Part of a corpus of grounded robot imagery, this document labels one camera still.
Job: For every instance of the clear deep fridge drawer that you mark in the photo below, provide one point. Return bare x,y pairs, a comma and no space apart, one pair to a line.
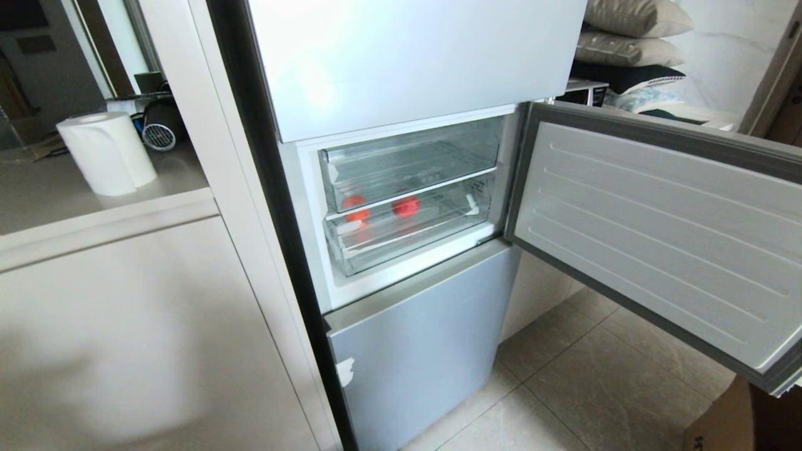
413,228

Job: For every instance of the red round food item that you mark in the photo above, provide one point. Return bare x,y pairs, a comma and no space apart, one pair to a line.
406,206
355,209

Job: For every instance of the clear shallow fridge drawer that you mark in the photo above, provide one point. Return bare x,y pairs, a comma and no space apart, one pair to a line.
407,160

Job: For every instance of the closed silver fridge door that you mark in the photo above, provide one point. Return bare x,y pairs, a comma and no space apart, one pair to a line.
401,56

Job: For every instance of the open silver fridge door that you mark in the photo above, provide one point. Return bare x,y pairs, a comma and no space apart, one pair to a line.
658,238

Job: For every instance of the silver refrigerator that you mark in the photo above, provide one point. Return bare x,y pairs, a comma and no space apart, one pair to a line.
301,188

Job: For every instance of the silver freezer door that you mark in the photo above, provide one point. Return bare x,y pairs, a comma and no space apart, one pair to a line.
413,351

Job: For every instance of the black box appliance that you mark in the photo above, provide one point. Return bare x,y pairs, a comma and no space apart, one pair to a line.
583,93

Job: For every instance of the black hair dryer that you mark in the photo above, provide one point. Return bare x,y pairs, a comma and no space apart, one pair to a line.
160,128

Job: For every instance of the dark folded blanket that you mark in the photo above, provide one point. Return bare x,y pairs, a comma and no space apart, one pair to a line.
620,76

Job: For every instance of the grey striped pillow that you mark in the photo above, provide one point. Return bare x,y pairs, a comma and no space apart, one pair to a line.
626,49

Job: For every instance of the white paper towel roll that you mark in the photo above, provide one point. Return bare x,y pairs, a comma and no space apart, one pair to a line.
108,152

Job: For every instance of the white kitchen counter cabinet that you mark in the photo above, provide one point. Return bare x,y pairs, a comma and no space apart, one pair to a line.
113,326

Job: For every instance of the brown cardboard box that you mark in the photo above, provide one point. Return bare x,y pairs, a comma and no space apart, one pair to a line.
745,419

